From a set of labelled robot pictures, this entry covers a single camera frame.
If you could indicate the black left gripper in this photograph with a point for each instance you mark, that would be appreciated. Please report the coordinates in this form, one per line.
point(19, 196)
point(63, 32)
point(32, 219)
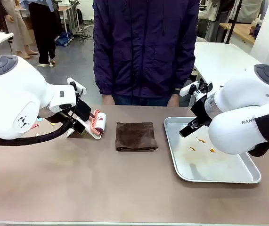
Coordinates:
point(67, 118)

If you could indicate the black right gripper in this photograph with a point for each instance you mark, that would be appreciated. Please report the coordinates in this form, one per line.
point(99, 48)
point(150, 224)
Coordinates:
point(201, 109)

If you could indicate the brown cloth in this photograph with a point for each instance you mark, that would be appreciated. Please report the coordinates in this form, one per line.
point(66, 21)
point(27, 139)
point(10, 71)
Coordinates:
point(135, 136)

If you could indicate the person's left forearm purple sleeve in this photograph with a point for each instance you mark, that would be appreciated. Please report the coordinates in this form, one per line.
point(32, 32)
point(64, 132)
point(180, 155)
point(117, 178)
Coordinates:
point(185, 73)

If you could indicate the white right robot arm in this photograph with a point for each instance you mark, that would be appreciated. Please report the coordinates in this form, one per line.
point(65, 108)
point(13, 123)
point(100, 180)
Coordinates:
point(238, 103)

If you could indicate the person's right forearm purple sleeve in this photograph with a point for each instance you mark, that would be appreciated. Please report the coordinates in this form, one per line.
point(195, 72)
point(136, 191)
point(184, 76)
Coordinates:
point(102, 75)

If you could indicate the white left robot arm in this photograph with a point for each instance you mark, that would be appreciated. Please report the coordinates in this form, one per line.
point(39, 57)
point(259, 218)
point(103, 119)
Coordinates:
point(11, 99)

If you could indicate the person's left hand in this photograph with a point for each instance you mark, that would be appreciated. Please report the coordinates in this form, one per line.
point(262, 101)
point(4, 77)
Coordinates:
point(173, 100)

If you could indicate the person's right hand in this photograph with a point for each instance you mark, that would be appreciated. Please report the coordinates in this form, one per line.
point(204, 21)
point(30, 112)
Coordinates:
point(108, 100)

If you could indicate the white folded roller stand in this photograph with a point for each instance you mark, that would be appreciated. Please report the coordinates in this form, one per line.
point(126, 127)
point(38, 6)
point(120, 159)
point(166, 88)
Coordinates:
point(71, 134)

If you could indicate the orange sauce stain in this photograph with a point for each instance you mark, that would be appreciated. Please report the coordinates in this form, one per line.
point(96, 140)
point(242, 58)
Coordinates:
point(212, 150)
point(192, 148)
point(201, 140)

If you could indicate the black wristwatch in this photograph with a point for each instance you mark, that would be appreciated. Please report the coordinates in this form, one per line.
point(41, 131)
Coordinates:
point(177, 91)

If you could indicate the red paper scrap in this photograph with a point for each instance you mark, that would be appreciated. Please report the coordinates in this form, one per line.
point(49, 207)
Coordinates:
point(35, 126)

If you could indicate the silver metal tray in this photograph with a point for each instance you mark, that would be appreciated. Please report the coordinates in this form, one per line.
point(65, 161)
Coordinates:
point(207, 169)

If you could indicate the person's blue jeans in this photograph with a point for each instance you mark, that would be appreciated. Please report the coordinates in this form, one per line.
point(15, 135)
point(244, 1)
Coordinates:
point(141, 101)

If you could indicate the large white background table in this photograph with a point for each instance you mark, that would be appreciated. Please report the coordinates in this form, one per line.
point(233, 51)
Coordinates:
point(221, 61)

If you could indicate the blue plastic bag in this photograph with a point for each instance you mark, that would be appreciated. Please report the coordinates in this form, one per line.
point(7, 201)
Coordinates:
point(63, 39)

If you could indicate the person's purple jacket torso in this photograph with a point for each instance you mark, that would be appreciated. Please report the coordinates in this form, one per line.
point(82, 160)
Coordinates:
point(146, 47)

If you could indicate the mannequin in black trousers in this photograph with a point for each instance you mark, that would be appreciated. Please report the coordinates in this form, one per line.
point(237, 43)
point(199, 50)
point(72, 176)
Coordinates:
point(43, 30)

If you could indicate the brown cardboard box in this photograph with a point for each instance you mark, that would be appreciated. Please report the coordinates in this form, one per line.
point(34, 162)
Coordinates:
point(29, 33)

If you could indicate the wooden top background table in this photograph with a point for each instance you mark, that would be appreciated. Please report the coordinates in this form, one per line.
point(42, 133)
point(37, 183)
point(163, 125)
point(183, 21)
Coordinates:
point(242, 31)

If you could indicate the bystander in white coat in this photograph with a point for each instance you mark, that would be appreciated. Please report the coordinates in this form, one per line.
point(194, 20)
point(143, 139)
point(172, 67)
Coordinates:
point(216, 18)

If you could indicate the black slanted pole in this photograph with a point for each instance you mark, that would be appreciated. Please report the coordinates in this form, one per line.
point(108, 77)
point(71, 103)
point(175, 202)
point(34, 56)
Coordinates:
point(233, 21)

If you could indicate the mannequin in beige dress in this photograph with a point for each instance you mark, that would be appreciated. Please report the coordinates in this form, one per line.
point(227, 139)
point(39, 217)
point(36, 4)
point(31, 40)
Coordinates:
point(18, 26)

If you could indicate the plastic drink cup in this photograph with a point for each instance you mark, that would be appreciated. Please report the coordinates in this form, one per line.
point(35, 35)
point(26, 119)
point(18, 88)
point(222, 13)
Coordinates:
point(255, 28)

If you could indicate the wooden desk white legs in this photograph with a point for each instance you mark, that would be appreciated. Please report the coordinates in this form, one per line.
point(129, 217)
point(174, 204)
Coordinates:
point(64, 9)

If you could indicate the bystander in light jacket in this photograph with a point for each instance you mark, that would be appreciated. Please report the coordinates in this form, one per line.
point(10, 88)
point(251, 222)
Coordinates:
point(249, 9)

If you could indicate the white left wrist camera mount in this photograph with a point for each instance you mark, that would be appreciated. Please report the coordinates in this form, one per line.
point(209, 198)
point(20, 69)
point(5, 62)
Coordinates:
point(76, 86)

